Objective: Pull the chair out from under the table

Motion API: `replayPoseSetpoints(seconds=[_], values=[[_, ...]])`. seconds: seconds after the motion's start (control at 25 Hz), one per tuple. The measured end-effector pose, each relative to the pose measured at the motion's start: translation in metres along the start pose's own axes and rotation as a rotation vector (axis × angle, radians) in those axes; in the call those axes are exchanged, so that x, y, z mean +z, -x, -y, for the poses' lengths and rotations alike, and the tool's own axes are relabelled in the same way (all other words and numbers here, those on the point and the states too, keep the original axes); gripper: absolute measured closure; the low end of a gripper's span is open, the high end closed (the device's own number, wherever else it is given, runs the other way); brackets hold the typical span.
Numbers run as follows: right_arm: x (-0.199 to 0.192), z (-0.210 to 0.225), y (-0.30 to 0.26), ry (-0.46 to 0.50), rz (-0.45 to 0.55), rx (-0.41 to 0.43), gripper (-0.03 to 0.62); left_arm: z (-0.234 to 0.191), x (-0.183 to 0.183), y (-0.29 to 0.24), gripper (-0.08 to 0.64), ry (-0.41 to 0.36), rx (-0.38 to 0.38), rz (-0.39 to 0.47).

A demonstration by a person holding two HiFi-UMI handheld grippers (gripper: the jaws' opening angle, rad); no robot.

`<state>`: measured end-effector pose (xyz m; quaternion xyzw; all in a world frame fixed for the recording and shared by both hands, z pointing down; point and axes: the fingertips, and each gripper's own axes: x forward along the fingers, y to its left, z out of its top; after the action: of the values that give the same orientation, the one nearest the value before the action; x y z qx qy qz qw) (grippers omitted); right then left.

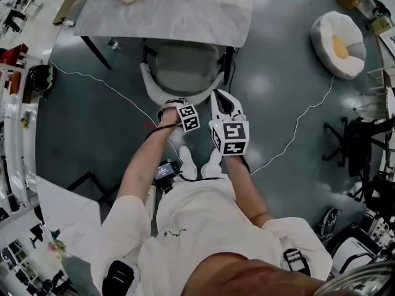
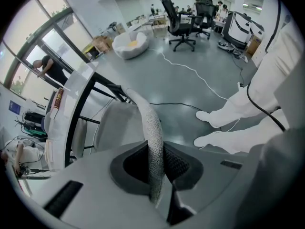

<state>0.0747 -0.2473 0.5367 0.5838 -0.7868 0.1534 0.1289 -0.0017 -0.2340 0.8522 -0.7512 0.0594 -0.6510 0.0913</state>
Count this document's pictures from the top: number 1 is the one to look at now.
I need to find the white floor cable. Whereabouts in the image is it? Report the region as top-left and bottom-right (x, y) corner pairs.
(249, 75), (336, 176)
(48, 57), (183, 166)

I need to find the person's white shirt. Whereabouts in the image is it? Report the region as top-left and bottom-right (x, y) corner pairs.
(90, 176), (333, 296)

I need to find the person's face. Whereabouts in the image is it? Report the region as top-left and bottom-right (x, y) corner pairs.
(184, 251), (328, 296)

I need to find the black office chair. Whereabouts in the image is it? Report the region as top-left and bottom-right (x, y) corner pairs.
(322, 117), (395, 178)

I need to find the grey marble table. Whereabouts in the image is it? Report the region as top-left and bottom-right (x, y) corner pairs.
(73, 0), (254, 71)

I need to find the person's white left shoe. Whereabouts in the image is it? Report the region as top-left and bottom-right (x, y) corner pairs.
(178, 144), (198, 181)

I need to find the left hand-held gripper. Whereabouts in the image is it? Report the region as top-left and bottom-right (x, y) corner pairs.
(156, 97), (201, 133)

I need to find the white shelf rack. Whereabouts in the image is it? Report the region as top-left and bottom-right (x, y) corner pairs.
(0, 62), (39, 211)

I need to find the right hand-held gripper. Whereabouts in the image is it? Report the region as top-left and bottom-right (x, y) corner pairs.
(209, 89), (251, 157)

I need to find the wire frame rack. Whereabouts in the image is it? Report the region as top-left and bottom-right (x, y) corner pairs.
(351, 91), (390, 120)

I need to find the black device with screen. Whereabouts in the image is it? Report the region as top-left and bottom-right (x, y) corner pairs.
(153, 158), (183, 194)

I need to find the person's white shoe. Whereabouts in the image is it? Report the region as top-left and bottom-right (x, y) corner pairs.
(178, 144), (198, 181)
(201, 147), (222, 179)

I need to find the grey and white chair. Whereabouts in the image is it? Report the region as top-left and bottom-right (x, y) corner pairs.
(139, 38), (236, 106)

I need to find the white bean bag seat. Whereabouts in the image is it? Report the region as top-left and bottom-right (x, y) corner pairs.
(310, 10), (367, 81)

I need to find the person's right forearm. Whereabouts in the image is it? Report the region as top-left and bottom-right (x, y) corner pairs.
(221, 153), (275, 228)

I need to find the person's left forearm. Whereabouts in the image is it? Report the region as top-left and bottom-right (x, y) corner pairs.
(118, 107), (183, 216)

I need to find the black helmet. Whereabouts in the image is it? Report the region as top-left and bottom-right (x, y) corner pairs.
(27, 64), (57, 93)

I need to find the wooden plank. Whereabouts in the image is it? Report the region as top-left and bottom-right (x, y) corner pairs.
(52, 0), (89, 27)

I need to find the person's white right shoe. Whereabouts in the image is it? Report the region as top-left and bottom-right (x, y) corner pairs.
(201, 147), (222, 179)

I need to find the white side table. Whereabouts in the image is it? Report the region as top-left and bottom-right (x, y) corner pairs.
(34, 174), (103, 260)

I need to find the black shoulder strap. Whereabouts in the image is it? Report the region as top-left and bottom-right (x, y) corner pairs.
(102, 259), (137, 296)
(281, 248), (311, 274)

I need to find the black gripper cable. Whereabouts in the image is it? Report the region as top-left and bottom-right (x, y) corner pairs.
(144, 122), (183, 141)

